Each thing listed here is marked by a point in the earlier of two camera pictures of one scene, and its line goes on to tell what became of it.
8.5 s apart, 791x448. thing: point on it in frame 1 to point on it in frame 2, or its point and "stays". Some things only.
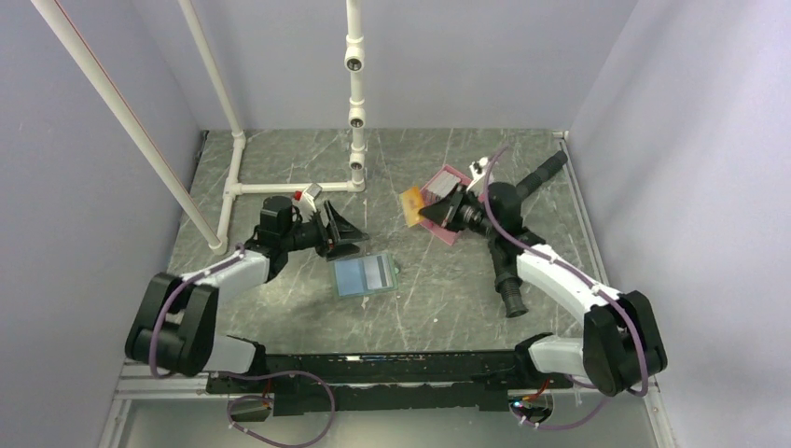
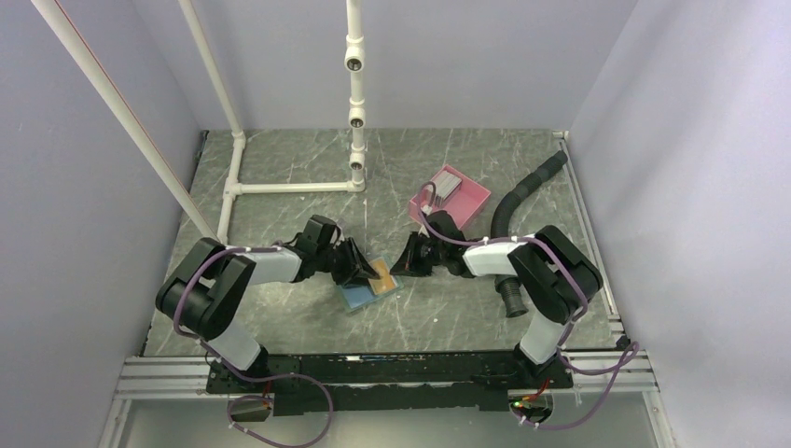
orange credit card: [410, 203] to [386, 281]
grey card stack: [444, 184] stays
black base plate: [371, 381] stays
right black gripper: [446, 212] to [408, 264]
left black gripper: [341, 231] to [357, 267]
